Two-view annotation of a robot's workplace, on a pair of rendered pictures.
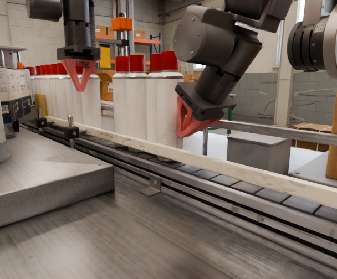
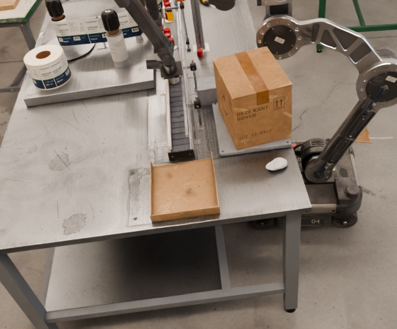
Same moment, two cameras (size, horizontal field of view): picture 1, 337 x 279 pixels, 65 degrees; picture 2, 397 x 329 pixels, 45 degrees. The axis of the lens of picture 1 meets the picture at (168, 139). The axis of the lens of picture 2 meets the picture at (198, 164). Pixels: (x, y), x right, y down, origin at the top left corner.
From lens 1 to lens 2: 2.05 m
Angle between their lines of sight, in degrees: 51
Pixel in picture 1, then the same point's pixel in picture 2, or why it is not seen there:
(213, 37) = (150, 66)
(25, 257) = (119, 104)
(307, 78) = not seen: outside the picture
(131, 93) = not seen: hidden behind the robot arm
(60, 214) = (133, 93)
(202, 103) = (163, 74)
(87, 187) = (143, 86)
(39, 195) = (128, 87)
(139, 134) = not seen: hidden behind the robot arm
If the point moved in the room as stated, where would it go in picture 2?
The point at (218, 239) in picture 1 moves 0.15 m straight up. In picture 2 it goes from (157, 115) to (151, 90)
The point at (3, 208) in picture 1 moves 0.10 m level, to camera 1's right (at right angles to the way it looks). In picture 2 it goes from (119, 89) to (132, 94)
